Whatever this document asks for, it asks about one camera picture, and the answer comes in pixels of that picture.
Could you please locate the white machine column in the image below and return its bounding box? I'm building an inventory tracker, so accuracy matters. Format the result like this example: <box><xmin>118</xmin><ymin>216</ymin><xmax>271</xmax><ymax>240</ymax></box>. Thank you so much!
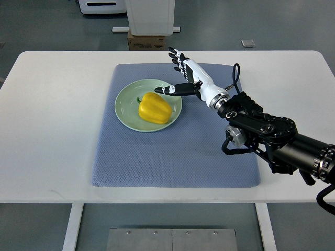
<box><xmin>112</xmin><ymin>0</ymin><xmax>181</xmax><ymax>36</ymax></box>

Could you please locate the right white table leg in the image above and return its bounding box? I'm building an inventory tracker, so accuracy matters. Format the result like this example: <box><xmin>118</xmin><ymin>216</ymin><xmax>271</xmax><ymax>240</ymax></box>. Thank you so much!
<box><xmin>255</xmin><ymin>203</ymin><xmax>277</xmax><ymax>251</ymax></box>

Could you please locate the metal base plate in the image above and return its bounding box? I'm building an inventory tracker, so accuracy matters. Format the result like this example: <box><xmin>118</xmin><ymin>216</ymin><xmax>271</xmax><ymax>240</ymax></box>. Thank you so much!
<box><xmin>107</xmin><ymin>229</ymin><xmax>238</xmax><ymax>250</ymax></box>

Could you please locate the blue quilted mat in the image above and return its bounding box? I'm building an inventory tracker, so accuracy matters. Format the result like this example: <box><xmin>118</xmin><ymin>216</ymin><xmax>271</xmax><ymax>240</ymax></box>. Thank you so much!
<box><xmin>91</xmin><ymin>63</ymin><xmax>261</xmax><ymax>188</ymax></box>

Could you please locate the grey floor outlet plate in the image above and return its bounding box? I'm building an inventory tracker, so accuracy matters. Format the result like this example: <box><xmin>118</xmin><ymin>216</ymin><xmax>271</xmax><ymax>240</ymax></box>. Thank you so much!
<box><xmin>241</xmin><ymin>39</ymin><xmax>256</xmax><ymax>48</ymax></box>

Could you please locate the left white table leg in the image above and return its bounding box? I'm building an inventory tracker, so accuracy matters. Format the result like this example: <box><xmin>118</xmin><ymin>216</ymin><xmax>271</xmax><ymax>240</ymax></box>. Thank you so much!
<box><xmin>62</xmin><ymin>203</ymin><xmax>84</xmax><ymax>251</ymax></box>

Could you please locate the yellow bell pepper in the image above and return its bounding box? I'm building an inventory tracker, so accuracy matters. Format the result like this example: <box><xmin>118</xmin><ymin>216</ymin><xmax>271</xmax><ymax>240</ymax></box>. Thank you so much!
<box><xmin>136</xmin><ymin>92</ymin><xmax>172</xmax><ymax>124</ymax></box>

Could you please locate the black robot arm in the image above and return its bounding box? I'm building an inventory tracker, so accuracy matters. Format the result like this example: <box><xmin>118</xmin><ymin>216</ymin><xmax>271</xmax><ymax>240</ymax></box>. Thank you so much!
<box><xmin>218</xmin><ymin>64</ymin><xmax>334</xmax><ymax>214</ymax></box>

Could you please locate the brown cardboard box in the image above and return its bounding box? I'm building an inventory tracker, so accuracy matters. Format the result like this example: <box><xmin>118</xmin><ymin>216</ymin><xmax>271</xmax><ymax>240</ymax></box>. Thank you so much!
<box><xmin>127</xmin><ymin>30</ymin><xmax>166</xmax><ymax>51</ymax></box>

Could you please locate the light green plate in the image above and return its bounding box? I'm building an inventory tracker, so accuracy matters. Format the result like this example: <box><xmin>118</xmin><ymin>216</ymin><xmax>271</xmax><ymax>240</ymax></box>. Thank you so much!
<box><xmin>115</xmin><ymin>79</ymin><xmax>182</xmax><ymax>132</ymax></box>

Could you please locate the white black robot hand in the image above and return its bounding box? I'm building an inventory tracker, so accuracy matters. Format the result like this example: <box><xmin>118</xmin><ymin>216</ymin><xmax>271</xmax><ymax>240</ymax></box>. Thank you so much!
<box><xmin>154</xmin><ymin>47</ymin><xmax>230</xmax><ymax>110</ymax></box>

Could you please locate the white cabinet with slot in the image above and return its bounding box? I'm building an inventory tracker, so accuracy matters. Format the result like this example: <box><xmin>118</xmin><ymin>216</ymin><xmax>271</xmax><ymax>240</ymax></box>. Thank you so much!
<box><xmin>77</xmin><ymin>0</ymin><xmax>126</xmax><ymax>15</ymax></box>

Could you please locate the white table leg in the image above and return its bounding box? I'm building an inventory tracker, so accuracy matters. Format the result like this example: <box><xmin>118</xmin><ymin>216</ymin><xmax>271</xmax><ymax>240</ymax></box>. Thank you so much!
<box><xmin>255</xmin><ymin>203</ymin><xmax>277</xmax><ymax>251</ymax></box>
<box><xmin>62</xmin><ymin>203</ymin><xmax>84</xmax><ymax>251</ymax></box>

